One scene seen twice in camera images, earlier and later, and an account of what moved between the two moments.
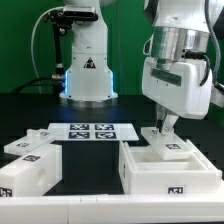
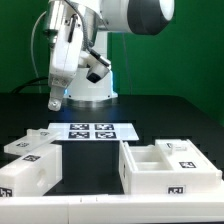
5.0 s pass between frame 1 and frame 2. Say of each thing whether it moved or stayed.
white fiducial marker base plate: stayed
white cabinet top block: stayed
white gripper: moved
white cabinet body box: stayed
